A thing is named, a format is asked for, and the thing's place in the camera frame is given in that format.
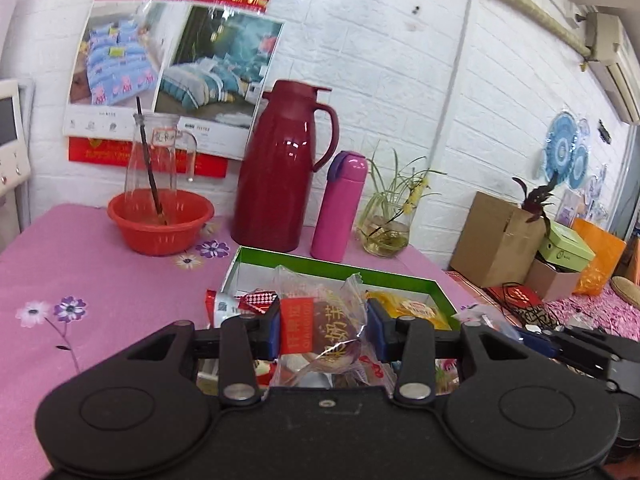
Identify clear orange pastry packet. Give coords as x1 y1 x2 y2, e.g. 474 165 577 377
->
270 266 395 391

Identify yellow soft bread packet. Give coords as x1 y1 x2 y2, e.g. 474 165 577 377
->
366 290 451 330

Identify red noodle snack packet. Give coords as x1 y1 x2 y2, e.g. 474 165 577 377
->
205 289 278 328

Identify orange bag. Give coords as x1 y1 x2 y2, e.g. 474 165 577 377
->
573 218 626 296

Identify green white cardboard box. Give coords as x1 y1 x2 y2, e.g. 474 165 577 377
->
205 247 459 390

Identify green shoe box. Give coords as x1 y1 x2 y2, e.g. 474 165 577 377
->
538 221 596 272

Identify brown cardboard box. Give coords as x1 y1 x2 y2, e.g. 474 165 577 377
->
449 192 546 288

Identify glass vase with plant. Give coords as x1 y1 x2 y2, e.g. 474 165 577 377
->
355 143 445 258

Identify red plastic basket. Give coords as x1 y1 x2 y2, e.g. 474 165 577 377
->
107 190 215 257

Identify purple leaf plant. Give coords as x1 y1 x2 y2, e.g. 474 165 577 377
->
512 171 559 233

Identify dark red thermos jug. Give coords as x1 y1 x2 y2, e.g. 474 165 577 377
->
230 80 340 252

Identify pink floral tablecloth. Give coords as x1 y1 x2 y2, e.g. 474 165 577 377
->
0 202 482 480

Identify glass pitcher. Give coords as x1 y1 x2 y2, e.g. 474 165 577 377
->
125 99 198 214

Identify pink thermos bottle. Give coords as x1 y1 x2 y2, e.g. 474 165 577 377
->
310 151 368 263

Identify white appliance with screen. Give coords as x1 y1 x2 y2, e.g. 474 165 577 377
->
0 79 35 250

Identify bedding calendar poster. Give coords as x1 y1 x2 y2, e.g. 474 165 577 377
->
63 0 284 178

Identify air conditioner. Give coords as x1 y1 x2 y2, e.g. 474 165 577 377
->
567 0 639 126

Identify blue decorative wall plates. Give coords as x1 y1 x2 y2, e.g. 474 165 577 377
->
539 110 594 191

